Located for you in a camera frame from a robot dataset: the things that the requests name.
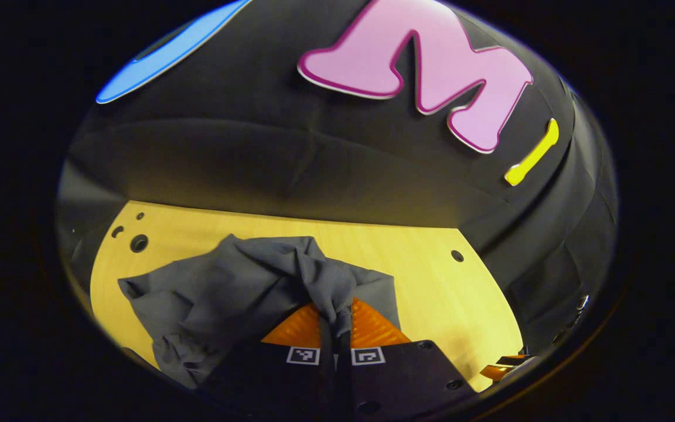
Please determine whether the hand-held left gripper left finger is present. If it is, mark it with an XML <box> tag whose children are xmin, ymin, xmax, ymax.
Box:
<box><xmin>197</xmin><ymin>303</ymin><xmax>338</xmax><ymax>422</ymax></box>

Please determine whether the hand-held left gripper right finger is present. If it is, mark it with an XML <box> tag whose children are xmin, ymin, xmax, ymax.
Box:
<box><xmin>339</xmin><ymin>298</ymin><xmax>480</xmax><ymax>422</ymax></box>

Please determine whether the grey collared shirt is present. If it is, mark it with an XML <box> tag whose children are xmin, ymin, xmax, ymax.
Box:
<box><xmin>118</xmin><ymin>234</ymin><xmax>401</xmax><ymax>390</ymax></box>

